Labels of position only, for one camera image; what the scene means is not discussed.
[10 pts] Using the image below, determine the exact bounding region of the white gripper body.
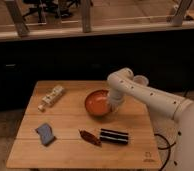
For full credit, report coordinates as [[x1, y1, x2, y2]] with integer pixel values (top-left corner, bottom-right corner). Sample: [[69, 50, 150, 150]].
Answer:
[[107, 88, 124, 112]]

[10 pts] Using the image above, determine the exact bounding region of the orange ceramic bowl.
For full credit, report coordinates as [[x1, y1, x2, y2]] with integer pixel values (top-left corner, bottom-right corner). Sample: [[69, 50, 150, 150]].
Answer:
[[85, 90, 111, 117]]

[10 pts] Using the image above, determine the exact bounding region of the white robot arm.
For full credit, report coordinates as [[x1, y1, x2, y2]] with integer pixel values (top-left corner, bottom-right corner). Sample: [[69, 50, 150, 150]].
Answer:
[[107, 68, 194, 171]]

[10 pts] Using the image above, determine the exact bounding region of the clear plastic cup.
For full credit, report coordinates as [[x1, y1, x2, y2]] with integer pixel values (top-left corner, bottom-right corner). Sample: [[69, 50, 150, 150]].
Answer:
[[133, 75, 149, 86]]

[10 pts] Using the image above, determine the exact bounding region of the black striped rectangular case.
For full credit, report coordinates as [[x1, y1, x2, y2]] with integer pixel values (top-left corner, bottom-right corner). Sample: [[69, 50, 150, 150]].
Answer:
[[100, 129, 129, 144]]

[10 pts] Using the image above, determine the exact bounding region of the red chili pepper toy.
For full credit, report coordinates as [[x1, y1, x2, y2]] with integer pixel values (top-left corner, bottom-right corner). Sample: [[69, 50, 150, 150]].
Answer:
[[79, 130, 101, 146]]

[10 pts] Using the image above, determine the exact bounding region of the black office chair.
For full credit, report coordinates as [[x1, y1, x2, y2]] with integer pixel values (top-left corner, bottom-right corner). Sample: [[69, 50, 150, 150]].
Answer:
[[22, 0, 81, 23]]

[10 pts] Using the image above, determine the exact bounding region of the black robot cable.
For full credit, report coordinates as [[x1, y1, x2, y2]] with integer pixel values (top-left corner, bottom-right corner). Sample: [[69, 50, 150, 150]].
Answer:
[[154, 133, 173, 171]]

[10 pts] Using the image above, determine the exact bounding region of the middle grey railing post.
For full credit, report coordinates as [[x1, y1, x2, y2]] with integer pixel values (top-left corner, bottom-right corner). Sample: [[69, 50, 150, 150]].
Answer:
[[81, 0, 91, 33]]

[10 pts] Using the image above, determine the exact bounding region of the grey railing post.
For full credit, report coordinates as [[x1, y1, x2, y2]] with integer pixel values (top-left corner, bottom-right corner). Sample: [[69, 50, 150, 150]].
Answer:
[[171, 0, 193, 27], [4, 0, 29, 37], [81, 0, 91, 33]]

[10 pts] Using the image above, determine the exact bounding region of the right grey railing post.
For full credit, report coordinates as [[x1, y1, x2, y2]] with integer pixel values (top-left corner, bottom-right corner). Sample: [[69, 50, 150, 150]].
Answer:
[[171, 0, 193, 27]]

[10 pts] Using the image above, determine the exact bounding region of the left grey railing post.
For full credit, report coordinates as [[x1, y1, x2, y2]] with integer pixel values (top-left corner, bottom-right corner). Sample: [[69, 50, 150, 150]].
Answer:
[[4, 0, 29, 37]]

